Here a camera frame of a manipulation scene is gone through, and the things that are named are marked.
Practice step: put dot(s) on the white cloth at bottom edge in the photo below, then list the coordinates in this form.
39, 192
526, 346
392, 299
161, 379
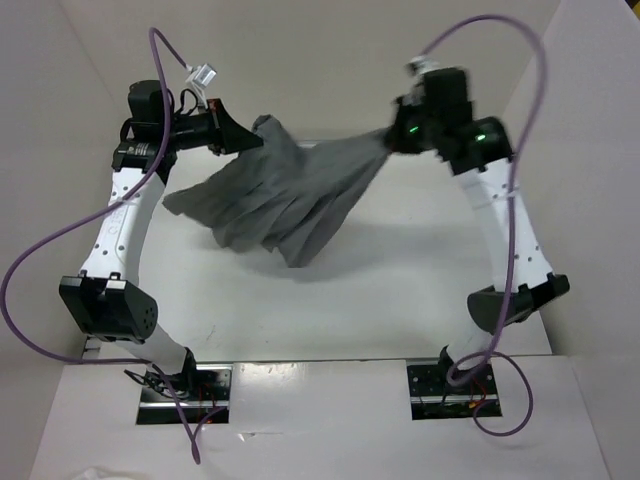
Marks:
99, 473

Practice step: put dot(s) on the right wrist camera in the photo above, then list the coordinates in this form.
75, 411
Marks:
446, 96

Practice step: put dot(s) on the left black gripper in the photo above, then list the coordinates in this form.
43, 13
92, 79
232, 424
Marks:
226, 135

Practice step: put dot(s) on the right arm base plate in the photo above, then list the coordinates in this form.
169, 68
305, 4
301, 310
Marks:
432, 398

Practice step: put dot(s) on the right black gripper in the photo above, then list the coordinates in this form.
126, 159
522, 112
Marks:
399, 142

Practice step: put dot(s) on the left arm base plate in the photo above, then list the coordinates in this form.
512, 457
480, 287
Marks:
209, 402

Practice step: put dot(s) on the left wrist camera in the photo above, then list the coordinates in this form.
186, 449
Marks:
146, 104

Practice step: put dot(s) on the grey pleated skirt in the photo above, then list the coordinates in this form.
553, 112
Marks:
283, 196

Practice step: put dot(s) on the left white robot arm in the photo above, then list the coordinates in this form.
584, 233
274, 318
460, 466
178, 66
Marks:
105, 298

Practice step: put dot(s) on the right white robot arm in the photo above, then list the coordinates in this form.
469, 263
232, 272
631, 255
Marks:
479, 155

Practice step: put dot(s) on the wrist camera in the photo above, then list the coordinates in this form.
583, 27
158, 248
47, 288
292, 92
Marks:
446, 96
146, 104

